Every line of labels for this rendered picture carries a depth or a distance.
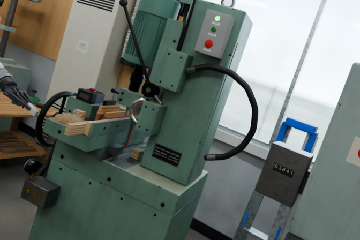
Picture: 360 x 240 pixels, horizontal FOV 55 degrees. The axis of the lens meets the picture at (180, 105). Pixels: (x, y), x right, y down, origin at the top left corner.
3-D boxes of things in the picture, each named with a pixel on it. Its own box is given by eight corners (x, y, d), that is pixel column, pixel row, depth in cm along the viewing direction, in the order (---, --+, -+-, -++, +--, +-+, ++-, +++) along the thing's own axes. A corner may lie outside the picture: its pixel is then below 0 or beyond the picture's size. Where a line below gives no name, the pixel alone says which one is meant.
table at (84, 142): (104, 116, 195) (107, 106, 194) (151, 135, 185) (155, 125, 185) (23, 123, 137) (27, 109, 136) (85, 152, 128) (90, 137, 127)
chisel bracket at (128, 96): (121, 105, 163) (127, 88, 162) (148, 115, 159) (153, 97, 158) (114, 105, 156) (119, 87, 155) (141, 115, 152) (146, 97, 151)
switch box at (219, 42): (197, 52, 135) (211, 12, 133) (222, 59, 132) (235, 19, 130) (193, 50, 130) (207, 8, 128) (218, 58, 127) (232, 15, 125)
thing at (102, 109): (113, 119, 166) (117, 104, 165) (115, 120, 166) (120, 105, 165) (94, 121, 151) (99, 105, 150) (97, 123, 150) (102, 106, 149)
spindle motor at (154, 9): (133, 61, 166) (152, -3, 163) (165, 72, 161) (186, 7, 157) (114, 57, 150) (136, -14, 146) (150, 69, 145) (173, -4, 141)
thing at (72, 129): (139, 122, 178) (141, 115, 177) (142, 124, 177) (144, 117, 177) (64, 134, 121) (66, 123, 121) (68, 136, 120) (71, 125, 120)
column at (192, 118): (159, 157, 166) (207, 10, 157) (201, 175, 159) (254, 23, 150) (139, 165, 145) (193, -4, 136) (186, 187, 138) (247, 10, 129)
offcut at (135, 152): (142, 159, 154) (145, 150, 154) (136, 159, 151) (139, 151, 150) (135, 155, 157) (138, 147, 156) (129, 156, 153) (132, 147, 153)
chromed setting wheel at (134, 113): (127, 121, 146) (135, 93, 144) (152, 131, 142) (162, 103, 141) (124, 121, 143) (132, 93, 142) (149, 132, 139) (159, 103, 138)
